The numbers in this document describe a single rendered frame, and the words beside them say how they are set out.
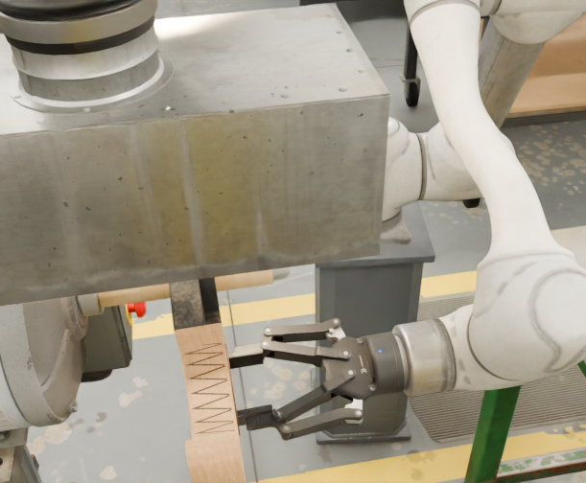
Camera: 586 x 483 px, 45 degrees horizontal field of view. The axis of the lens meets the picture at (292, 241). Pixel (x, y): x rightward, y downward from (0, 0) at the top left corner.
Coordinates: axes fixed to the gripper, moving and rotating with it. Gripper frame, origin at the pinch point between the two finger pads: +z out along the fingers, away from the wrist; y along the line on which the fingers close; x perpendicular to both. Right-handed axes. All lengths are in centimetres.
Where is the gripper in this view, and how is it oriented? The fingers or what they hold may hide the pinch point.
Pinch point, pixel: (234, 388)
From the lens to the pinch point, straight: 87.6
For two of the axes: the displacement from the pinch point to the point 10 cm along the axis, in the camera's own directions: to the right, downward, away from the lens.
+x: 0.1, -5.8, -8.1
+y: -1.8, -8.0, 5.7
